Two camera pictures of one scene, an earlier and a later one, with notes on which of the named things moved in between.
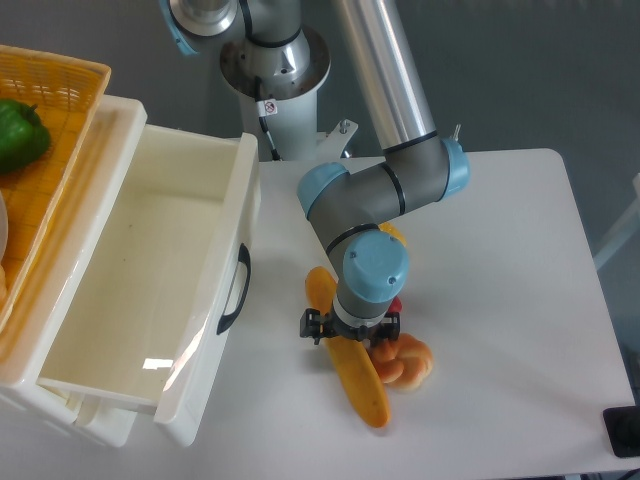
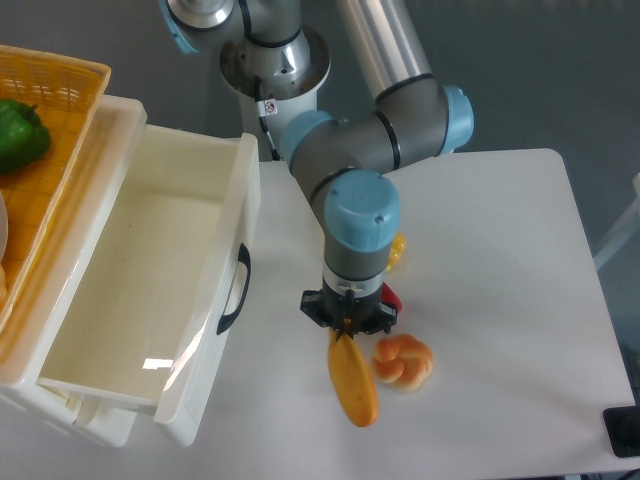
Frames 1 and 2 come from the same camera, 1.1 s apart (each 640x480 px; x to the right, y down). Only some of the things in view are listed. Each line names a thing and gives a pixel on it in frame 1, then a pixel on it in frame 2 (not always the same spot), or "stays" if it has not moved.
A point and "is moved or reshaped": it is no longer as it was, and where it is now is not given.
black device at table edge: [623, 426] stays
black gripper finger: [313, 324] to [312, 303]
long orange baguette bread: [353, 357] is moved or reshaped
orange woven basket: [66, 91] stays
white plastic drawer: [153, 313] stays
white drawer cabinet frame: [27, 340] stays
